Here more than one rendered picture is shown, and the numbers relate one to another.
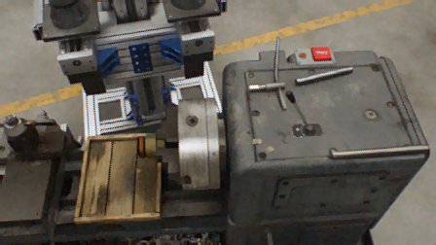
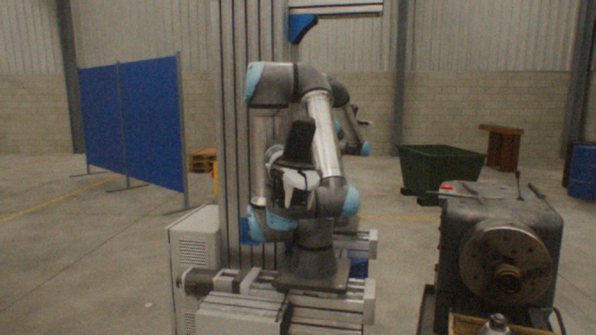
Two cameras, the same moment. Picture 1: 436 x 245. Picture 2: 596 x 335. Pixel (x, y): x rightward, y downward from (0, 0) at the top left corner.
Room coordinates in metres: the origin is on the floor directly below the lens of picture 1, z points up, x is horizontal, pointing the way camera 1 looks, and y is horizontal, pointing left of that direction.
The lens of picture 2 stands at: (0.90, 1.68, 1.71)
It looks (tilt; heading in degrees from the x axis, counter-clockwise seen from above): 11 degrees down; 295
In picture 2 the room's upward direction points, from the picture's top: straight up
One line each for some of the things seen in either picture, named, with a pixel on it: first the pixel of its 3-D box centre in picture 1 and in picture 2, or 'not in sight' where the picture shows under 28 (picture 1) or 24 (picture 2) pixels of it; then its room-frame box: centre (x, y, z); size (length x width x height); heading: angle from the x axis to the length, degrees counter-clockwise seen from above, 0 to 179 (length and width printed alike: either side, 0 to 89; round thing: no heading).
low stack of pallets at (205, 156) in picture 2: not in sight; (212, 159); (6.73, -5.76, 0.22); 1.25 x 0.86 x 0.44; 114
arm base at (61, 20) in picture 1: (66, 6); (314, 254); (1.35, 0.61, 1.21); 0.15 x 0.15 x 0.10
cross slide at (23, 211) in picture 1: (30, 168); not in sight; (0.76, 0.69, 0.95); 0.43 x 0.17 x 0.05; 4
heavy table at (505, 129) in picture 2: not in sight; (497, 146); (0.50, -9.07, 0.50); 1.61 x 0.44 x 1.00; 111
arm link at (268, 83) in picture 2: not in sight; (270, 155); (1.47, 0.68, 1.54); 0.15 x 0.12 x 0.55; 35
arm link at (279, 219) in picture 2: not in sight; (289, 204); (1.30, 0.89, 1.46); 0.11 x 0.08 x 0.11; 35
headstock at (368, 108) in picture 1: (308, 136); (489, 233); (0.83, -0.32, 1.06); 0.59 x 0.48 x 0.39; 94
